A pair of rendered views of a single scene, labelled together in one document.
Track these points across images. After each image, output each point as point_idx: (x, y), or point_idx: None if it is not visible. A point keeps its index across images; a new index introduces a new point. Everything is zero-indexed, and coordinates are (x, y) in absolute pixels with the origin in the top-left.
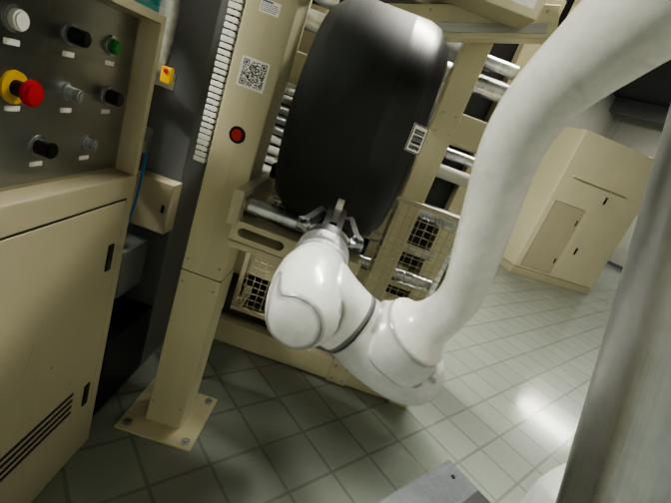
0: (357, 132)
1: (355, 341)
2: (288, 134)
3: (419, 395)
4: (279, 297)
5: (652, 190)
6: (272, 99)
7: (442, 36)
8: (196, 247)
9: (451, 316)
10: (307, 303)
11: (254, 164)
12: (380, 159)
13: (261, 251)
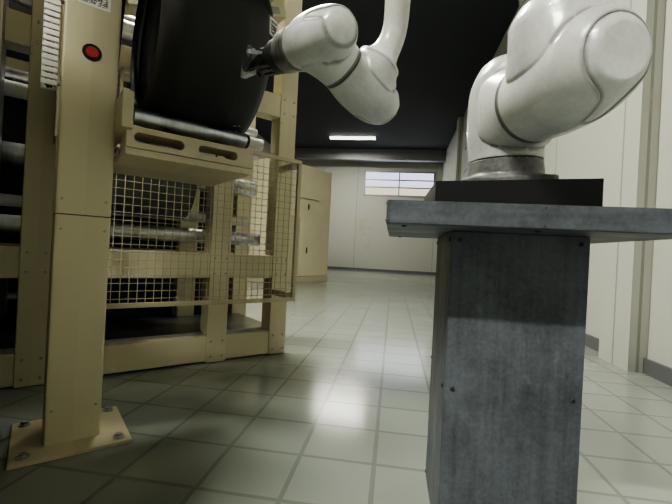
0: (235, 17)
1: (361, 59)
2: (175, 23)
3: (396, 99)
4: (328, 8)
5: None
6: (120, 18)
7: None
8: (70, 182)
9: (399, 33)
10: (346, 8)
11: (117, 82)
12: (256, 40)
13: (163, 153)
